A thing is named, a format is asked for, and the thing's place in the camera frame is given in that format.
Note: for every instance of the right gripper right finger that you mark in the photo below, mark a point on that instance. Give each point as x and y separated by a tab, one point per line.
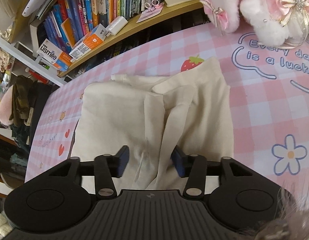
194	168

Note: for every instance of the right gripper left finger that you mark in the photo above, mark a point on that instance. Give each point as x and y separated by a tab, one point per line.
107	167

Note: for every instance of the cream t-shirt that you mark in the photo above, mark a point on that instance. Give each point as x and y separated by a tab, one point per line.
153	115

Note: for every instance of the olive green bag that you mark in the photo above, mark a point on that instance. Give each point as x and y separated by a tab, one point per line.
20	100

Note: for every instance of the pink checkered desk mat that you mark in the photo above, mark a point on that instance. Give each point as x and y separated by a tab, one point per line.
269	99

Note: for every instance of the usmile white orange box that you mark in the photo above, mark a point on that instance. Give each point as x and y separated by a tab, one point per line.
55	56

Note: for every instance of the white orange toothpaste box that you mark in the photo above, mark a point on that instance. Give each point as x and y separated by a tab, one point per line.
89	42

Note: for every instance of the white power adapter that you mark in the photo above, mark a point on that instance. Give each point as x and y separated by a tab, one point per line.
116	25

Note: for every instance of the wooden white bookshelf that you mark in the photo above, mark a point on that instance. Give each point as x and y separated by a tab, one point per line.
20	37

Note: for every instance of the row of leaning books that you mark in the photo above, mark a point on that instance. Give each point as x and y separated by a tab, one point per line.
69	20

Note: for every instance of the pink white plush bunny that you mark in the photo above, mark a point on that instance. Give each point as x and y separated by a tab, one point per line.
277	23

